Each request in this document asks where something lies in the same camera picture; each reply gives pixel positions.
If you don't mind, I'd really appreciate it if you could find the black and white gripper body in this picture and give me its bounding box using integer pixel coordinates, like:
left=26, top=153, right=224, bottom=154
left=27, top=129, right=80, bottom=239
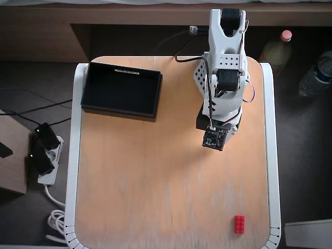
left=196, top=111, right=240, bottom=139

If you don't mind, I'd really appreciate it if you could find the red lego block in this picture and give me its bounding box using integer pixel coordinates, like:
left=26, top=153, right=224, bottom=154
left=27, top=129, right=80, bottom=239
left=234, top=215, right=247, bottom=235

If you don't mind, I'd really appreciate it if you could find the black rectangular bin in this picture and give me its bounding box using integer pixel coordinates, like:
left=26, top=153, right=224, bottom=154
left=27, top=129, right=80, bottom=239
left=80, top=61, right=163, bottom=123

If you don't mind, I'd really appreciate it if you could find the yellow bottle with pink cap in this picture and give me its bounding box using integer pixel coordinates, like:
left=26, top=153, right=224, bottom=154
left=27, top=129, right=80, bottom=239
left=259, top=30, right=294, bottom=76

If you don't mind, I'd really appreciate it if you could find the clear plastic water bottle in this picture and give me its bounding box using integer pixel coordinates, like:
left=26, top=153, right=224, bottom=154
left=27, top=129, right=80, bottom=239
left=298, top=50, right=332, bottom=98

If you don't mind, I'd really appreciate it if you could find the white flat box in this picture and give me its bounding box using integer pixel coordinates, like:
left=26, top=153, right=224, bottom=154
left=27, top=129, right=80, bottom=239
left=284, top=219, right=332, bottom=249

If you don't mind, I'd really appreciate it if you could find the black power adapter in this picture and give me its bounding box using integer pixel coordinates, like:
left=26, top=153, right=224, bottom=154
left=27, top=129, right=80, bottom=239
left=26, top=147, right=56, bottom=175
left=34, top=122, right=60, bottom=151

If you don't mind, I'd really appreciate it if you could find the white power strip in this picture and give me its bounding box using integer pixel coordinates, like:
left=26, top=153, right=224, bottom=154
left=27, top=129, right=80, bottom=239
left=37, top=134, right=65, bottom=186

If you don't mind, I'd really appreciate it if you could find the cardboard box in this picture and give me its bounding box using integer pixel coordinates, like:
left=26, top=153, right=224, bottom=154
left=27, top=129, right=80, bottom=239
left=0, top=108, right=33, bottom=195

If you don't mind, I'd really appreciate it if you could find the black phone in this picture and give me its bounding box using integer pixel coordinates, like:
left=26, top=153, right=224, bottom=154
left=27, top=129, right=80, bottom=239
left=0, top=142, right=13, bottom=159

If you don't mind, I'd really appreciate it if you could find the black wrist camera board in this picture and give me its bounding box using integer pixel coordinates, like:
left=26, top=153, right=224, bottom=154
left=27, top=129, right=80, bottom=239
left=202, top=126, right=229, bottom=152

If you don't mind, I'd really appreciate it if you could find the black camera cable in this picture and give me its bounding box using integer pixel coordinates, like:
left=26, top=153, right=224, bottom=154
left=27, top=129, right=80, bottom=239
left=173, top=53, right=217, bottom=130

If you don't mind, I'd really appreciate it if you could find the black cable with white plug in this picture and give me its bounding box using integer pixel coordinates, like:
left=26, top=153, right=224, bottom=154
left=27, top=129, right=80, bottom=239
left=153, top=25, right=210, bottom=52

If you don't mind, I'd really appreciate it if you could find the black floor cable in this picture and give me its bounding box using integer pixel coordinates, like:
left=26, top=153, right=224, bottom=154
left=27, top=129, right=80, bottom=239
left=0, top=100, right=73, bottom=116

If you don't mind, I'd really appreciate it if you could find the white coiled cable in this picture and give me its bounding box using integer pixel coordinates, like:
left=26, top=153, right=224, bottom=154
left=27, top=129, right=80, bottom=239
left=44, top=183, right=69, bottom=245

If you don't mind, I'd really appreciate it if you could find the brown wooden bed frame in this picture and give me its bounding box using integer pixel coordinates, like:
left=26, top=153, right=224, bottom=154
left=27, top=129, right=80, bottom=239
left=0, top=2, right=332, bottom=63

